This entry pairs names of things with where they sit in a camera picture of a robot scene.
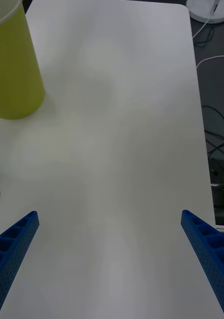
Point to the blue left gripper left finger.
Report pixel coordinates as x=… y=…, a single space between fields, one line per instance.
x=10 y=251

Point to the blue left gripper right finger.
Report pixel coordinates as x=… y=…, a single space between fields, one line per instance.
x=211 y=251

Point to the yellow-green plastic bin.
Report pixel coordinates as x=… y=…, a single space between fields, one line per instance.
x=15 y=74

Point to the white round base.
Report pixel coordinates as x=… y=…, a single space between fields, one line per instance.
x=204 y=11

